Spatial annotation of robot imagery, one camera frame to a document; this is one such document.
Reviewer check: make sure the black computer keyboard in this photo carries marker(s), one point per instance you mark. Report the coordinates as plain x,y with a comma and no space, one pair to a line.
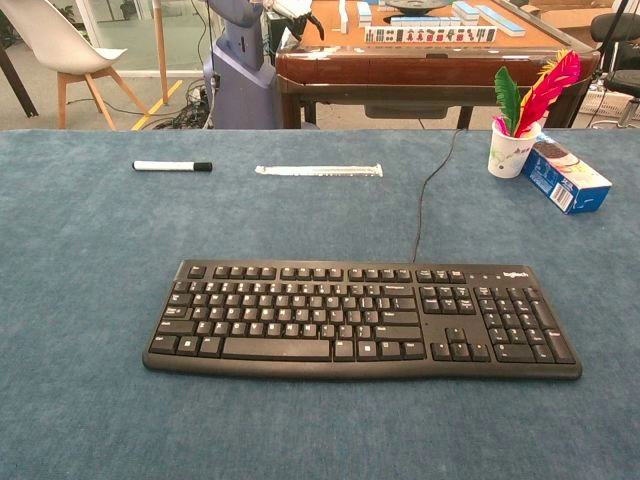
280,320

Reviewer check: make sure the purple robot base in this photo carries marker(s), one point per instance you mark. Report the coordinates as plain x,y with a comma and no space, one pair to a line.
240,85

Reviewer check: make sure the white plastic wrapped packet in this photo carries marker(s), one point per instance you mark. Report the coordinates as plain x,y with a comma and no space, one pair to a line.
320,170

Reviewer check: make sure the white marker with black cap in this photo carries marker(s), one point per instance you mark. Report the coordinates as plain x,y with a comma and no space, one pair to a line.
165,166

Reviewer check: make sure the brown mahjong table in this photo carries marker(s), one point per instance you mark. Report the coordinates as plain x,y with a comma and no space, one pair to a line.
400,70

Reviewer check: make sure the white paper cup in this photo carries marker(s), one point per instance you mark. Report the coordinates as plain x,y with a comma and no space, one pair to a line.
510,155

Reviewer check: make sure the black background robot hand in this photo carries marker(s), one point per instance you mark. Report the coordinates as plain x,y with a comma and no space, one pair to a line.
302,25

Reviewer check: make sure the upright white mahjong tile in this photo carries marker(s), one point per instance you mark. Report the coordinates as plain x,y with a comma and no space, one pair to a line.
343,15

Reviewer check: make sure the blue table cloth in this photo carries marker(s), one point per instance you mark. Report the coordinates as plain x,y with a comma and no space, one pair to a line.
100,300

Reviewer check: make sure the short mahjong tile stack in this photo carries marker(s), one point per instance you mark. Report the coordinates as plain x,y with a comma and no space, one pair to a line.
364,12

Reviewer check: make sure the row of face-up mahjong tiles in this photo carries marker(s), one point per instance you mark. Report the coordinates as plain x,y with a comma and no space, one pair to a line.
430,34

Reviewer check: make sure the green feather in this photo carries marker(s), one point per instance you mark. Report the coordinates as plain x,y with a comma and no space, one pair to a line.
509,97

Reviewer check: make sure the row of blue-backed mahjong tiles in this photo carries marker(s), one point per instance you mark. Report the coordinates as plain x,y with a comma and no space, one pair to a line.
425,21

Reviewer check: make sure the light wooden pole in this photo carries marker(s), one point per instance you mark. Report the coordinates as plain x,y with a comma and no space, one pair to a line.
160,50

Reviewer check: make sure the blue cookie box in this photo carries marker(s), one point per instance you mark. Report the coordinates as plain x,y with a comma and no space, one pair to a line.
565,180

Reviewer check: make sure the dark mahjong table centre disc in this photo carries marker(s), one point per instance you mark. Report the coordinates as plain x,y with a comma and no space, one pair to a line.
417,4

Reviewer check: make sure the wide mahjong tile stack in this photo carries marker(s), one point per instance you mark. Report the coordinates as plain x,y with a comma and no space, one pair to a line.
466,10

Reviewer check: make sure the pink red feather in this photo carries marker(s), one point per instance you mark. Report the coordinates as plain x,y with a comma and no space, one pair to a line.
547,85

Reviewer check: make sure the long diagonal mahjong tile row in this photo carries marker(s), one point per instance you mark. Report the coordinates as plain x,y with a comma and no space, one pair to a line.
502,20

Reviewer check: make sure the white plastic basket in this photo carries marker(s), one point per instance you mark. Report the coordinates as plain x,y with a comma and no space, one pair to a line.
607,102

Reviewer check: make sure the white chair with wooden legs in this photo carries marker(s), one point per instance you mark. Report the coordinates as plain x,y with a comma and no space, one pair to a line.
55,40

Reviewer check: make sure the dark table leg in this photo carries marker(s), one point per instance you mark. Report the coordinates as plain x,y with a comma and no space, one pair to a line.
17,85

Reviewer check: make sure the black office chair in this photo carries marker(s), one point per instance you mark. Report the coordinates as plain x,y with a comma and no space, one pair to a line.
617,30

